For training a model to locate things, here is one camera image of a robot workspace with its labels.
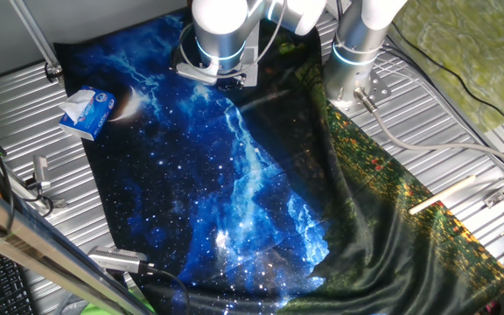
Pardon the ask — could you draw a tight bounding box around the blue tissue box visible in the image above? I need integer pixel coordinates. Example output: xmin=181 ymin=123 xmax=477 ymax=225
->
xmin=58 ymin=85 xmax=117 ymax=142

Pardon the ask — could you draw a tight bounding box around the white tissue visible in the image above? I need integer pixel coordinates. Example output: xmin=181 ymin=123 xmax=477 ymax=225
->
xmin=58 ymin=89 xmax=96 ymax=126

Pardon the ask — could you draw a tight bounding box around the yellow green patterned carpet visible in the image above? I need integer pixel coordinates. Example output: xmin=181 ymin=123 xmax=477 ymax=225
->
xmin=385 ymin=0 xmax=504 ymax=135

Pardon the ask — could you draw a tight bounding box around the galaxy and forest print cloth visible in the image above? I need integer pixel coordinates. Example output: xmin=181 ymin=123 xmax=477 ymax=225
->
xmin=53 ymin=10 xmax=504 ymax=315

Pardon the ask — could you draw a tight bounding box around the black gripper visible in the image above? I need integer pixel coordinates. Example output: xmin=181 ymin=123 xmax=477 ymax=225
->
xmin=216 ymin=74 xmax=247 ymax=91

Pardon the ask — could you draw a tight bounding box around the aluminium frame beam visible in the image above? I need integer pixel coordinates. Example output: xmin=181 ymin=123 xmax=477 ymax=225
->
xmin=0 ymin=174 xmax=155 ymax=315

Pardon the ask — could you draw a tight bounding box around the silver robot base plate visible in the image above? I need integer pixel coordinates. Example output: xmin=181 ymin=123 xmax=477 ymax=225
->
xmin=328 ymin=72 xmax=392 ymax=116

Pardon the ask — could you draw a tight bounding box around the black cable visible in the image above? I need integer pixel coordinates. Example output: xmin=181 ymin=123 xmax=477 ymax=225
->
xmin=389 ymin=21 xmax=504 ymax=136
xmin=144 ymin=262 xmax=191 ymax=315

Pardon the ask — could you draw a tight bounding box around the silver depth camera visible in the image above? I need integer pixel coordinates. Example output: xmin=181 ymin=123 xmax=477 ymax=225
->
xmin=31 ymin=154 xmax=52 ymax=193
xmin=87 ymin=245 xmax=149 ymax=275

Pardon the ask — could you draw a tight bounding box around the grey cloth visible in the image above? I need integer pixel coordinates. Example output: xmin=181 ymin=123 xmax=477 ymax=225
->
xmin=52 ymin=292 xmax=91 ymax=315

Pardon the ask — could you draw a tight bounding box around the grey hose cable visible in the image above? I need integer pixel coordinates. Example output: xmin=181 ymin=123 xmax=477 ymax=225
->
xmin=353 ymin=86 xmax=504 ymax=174

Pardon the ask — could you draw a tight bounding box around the cream wooden stick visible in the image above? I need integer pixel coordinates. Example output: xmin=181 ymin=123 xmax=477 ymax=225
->
xmin=408 ymin=174 xmax=477 ymax=216

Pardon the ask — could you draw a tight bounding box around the green cloth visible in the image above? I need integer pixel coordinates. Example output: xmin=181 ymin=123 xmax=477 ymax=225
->
xmin=79 ymin=301 xmax=157 ymax=315

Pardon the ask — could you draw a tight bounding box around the grey metal pole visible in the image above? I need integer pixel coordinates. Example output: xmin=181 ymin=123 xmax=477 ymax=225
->
xmin=9 ymin=0 xmax=64 ymax=82

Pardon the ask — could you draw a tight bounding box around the metal camera stand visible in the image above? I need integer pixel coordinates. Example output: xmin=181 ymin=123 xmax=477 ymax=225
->
xmin=2 ymin=164 xmax=68 ymax=210

